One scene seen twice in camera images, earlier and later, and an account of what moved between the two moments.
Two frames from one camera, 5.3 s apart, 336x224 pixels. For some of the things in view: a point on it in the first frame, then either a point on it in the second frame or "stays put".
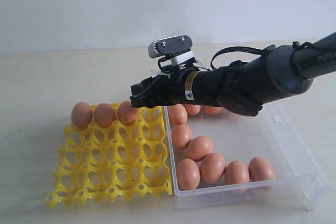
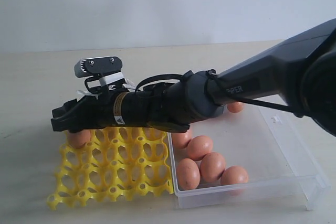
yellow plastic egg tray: [111, 156] stays put
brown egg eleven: [188, 174] stays put
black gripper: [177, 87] to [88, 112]
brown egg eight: [181, 135] stays put
